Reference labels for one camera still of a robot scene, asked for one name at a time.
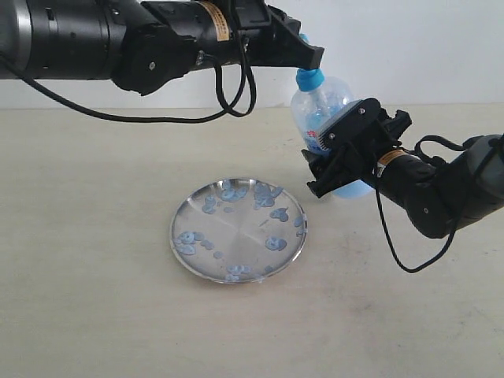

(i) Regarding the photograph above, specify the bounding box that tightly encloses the round steel plate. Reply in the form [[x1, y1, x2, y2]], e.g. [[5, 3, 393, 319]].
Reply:
[[169, 178, 308, 284]]

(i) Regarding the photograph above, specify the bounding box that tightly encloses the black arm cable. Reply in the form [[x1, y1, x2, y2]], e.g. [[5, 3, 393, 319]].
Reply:
[[0, 23, 258, 124], [376, 135, 504, 274]]

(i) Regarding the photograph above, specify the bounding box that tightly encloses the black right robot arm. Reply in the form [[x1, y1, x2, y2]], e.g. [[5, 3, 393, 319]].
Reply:
[[302, 98, 503, 239]]

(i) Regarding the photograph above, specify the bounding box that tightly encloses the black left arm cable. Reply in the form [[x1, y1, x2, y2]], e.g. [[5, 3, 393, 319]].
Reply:
[[0, 23, 258, 124]]

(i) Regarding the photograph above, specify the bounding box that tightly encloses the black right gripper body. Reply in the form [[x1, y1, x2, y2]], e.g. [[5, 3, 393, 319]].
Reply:
[[328, 110, 412, 188]]

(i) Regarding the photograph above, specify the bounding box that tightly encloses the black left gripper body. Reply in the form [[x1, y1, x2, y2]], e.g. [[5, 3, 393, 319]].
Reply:
[[224, 1, 303, 67]]

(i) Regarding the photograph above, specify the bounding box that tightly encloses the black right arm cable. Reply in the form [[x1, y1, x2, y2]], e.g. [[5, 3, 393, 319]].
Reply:
[[376, 135, 504, 274]]

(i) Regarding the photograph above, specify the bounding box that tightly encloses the blue pump lotion bottle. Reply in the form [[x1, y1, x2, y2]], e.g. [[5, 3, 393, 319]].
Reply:
[[290, 33, 373, 201]]

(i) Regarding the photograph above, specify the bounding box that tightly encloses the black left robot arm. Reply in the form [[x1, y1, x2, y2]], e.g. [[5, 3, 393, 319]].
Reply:
[[1, 1, 324, 96]]

